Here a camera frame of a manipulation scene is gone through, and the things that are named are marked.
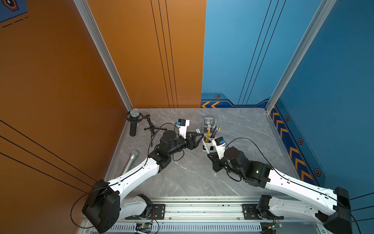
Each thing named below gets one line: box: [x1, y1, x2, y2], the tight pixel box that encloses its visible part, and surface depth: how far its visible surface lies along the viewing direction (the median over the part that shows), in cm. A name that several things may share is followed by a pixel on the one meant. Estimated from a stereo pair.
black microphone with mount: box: [126, 108, 144, 137], surface depth 89 cm
